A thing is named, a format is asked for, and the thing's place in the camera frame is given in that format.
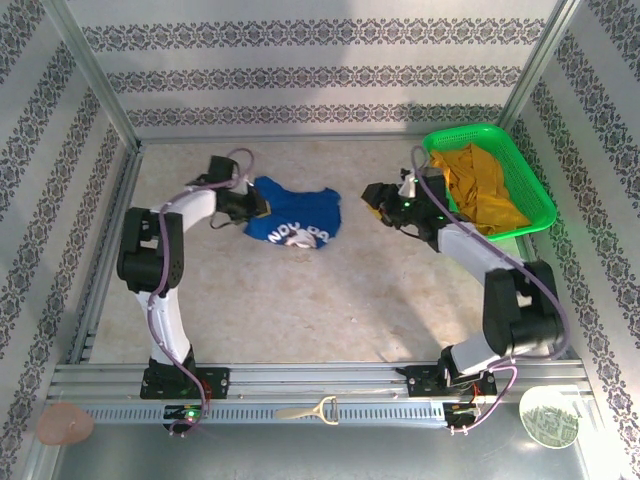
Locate blue t-shirt with print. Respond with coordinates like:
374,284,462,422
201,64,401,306
243,174,344,251

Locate yellow cloth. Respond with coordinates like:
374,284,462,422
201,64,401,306
430,142,532,236

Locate green plastic mesh basket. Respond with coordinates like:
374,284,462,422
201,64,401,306
421,122,558,242

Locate right control board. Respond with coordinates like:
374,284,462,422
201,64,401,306
442,399,489,426

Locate beige vegetable peeler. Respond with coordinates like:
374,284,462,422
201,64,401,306
273,395,340,426

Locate left control board green light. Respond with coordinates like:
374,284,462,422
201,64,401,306
163,403,209,426

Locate green patterned white bowl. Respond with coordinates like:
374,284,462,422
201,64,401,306
518,385,580,449

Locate pink plastic cup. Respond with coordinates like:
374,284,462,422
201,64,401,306
35,402,96,446

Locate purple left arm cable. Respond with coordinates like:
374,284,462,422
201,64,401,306
147,147,256,437

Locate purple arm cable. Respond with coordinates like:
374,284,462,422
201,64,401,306
410,145,571,435
147,147,256,437

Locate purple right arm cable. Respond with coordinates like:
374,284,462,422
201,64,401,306
410,145,571,435

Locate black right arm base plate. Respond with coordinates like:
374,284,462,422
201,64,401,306
405,363,498,399

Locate aluminium frame post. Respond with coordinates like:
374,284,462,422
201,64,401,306
42,0,142,147
492,0,581,144

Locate aluminium mounting rail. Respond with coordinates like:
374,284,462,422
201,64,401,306
47,360,586,401

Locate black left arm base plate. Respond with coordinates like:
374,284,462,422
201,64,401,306
139,367,231,400

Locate grey slotted cable duct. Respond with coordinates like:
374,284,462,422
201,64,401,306
84,399,451,426

